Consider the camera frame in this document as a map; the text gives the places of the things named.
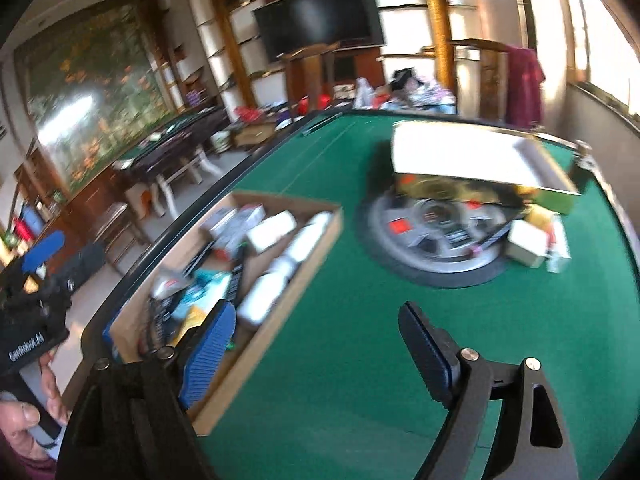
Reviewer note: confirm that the white bottle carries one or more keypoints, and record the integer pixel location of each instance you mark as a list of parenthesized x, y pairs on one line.
[(311, 237)]

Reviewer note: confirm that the small wooden stool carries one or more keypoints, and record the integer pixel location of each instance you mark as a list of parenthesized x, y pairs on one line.
[(117, 227)]

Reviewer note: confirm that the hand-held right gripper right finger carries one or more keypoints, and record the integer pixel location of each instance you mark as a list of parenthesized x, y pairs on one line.
[(430, 347)]

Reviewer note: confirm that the clear case with red item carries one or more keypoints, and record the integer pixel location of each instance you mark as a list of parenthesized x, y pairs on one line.
[(557, 249)]

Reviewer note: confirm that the black flat television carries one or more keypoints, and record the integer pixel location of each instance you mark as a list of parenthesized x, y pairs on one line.
[(320, 17)]

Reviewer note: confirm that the person's left hand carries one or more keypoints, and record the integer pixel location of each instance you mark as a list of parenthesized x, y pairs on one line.
[(20, 417)]

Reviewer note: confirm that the white wall shelf unit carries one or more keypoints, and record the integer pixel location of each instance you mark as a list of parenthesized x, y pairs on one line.
[(220, 25)]

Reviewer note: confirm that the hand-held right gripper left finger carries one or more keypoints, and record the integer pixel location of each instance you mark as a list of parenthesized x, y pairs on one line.
[(210, 350)]

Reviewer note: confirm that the dark green-topped game table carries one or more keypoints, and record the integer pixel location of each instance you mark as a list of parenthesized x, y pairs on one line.
[(170, 145)]

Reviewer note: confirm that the wooden chair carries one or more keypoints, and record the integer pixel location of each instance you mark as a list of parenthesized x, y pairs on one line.
[(307, 75), (480, 80)]

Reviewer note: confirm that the white power adapter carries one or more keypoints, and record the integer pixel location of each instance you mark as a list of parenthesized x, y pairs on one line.
[(525, 246)]

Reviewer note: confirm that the clear plastic bag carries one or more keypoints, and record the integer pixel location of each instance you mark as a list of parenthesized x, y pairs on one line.
[(364, 92)]

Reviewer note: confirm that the brown cardboard box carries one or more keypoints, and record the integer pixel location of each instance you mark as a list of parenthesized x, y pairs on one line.
[(280, 320)]

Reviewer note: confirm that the large landscape wall painting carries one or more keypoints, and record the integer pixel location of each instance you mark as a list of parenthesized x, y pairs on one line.
[(95, 95)]

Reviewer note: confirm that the floral bag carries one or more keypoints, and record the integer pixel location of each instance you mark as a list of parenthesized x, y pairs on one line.
[(425, 90)]

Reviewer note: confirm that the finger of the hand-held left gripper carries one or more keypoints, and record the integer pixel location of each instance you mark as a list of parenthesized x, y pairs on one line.
[(45, 249)]

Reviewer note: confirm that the dark red cloth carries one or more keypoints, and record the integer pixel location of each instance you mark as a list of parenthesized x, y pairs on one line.
[(525, 85)]

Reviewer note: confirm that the grey box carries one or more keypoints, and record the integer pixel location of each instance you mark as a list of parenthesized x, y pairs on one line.
[(230, 222)]

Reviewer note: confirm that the small yellow jar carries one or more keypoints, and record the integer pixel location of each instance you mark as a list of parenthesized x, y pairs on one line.
[(540, 217)]

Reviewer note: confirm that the round black table turntable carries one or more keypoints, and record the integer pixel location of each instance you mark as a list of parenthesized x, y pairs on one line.
[(430, 250)]

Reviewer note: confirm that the window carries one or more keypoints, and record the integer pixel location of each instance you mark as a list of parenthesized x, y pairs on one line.
[(605, 25)]

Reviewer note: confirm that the open gold gift box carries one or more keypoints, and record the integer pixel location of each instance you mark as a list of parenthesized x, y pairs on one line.
[(465, 155)]

